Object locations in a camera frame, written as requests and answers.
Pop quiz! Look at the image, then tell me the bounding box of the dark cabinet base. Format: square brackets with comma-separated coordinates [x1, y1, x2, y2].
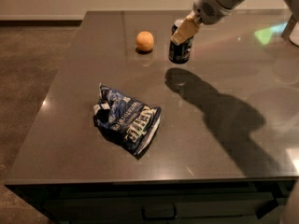
[7, 180, 295, 224]

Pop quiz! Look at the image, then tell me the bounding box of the dark cabinet drawer handle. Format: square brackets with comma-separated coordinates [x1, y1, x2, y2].
[141, 204, 178, 221]

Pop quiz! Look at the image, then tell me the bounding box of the blue pepsi can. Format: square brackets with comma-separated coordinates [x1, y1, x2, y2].
[168, 18, 194, 64]

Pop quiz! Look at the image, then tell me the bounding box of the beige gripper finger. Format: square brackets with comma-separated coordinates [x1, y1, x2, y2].
[171, 12, 200, 46]

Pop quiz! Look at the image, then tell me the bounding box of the blue chip bag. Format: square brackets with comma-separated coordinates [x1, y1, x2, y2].
[93, 84, 162, 157]

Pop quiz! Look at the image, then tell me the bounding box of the orange fruit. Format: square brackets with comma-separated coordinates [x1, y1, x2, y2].
[136, 31, 154, 51]

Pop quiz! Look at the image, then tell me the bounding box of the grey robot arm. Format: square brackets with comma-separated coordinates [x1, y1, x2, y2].
[171, 0, 299, 45]

